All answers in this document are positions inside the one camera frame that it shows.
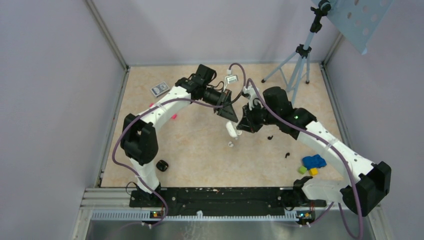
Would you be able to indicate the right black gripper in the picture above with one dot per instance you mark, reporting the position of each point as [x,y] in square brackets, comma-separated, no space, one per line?
[247,123]

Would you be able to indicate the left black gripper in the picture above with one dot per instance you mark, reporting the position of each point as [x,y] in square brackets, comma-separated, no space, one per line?
[224,107]

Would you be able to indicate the white earbud charging case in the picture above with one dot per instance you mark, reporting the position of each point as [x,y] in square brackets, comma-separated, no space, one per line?
[232,130]

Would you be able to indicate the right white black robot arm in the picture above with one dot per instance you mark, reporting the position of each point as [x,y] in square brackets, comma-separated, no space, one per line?
[365,183]

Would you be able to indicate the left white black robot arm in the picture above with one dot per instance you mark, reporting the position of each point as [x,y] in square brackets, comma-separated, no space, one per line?
[139,140]

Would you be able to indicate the black earbud case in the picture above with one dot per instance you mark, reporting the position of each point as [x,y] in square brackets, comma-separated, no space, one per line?
[162,165]

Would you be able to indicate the green cube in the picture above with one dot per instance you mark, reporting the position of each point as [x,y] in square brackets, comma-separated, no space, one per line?
[302,170]

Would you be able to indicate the playing card deck box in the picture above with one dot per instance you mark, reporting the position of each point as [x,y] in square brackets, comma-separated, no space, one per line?
[160,89]

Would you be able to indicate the blue toy car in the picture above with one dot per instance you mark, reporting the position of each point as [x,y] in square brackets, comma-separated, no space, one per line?
[315,161]

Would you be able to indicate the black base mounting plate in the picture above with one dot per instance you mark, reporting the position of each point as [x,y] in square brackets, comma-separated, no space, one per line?
[224,201]

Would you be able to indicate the yellow cube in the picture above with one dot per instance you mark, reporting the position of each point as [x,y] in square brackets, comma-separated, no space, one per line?
[313,171]

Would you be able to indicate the light blue tripod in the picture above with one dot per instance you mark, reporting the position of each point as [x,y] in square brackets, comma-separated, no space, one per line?
[302,51]

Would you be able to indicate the perforated blue metal panel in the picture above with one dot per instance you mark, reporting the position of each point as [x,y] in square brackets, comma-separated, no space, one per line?
[356,20]

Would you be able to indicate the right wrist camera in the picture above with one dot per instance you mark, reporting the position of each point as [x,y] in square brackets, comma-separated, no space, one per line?
[253,99]

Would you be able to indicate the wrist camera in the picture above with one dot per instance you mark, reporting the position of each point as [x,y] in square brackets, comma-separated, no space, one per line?
[253,99]
[230,78]

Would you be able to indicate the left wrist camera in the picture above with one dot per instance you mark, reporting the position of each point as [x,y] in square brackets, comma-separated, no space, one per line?
[230,78]

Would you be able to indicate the white toothed cable rail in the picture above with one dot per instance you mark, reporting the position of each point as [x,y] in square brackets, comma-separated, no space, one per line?
[147,215]

